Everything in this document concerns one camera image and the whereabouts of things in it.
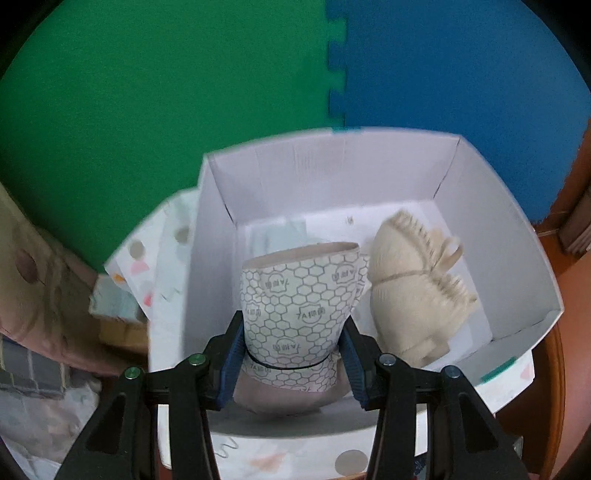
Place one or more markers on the white patterned cover cloth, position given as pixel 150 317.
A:
pixel 171 258

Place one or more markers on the brown cardboard box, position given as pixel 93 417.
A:
pixel 124 336

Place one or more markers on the blue foam mat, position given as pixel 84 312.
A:
pixel 461 69

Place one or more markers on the white floral sheet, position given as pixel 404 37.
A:
pixel 55 424

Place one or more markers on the white cardboard shoe box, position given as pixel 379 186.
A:
pixel 323 184

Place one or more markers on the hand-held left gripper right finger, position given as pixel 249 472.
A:
pixel 354 369

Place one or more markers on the small white printed box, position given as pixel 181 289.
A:
pixel 115 302

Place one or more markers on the green foam mat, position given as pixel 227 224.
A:
pixel 138 115

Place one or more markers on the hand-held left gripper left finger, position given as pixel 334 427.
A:
pixel 231 355

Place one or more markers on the orange wooden furniture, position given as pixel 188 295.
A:
pixel 554 392

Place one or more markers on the pink floral curtain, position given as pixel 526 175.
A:
pixel 46 286

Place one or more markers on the grey plaid blanket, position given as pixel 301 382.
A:
pixel 27 369

